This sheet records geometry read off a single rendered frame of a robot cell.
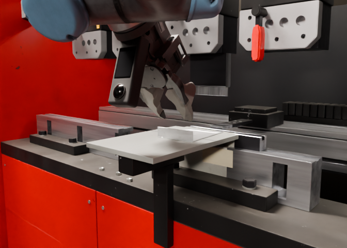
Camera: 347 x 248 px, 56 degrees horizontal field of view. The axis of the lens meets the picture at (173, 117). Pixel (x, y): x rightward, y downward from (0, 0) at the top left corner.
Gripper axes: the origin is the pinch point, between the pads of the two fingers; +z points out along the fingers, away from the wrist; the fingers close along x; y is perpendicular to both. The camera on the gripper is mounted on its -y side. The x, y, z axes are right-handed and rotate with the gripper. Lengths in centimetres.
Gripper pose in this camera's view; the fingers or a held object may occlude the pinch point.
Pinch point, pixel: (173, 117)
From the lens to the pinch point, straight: 63.3
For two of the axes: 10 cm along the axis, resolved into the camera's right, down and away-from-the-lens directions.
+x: -8.1, -0.8, 5.8
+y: 4.5, -7.2, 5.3
